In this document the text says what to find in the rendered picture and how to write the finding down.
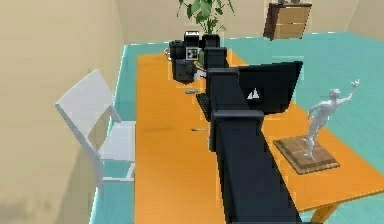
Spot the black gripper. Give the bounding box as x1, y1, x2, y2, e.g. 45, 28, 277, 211
168, 39, 198, 85

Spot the green house plant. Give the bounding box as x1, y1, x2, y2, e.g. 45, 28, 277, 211
176, 0, 236, 35

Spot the orange wooden table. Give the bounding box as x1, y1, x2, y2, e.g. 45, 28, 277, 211
134, 49, 384, 224

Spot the black laptop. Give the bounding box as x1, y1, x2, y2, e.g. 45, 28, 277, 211
195, 60, 304, 123

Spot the white chair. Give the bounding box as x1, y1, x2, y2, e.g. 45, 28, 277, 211
54, 68, 137, 198

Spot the brown chest of drawers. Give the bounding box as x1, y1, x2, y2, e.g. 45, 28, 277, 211
262, 1, 314, 42

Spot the white statue on brown base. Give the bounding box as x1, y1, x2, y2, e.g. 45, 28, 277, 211
272, 78, 361, 176

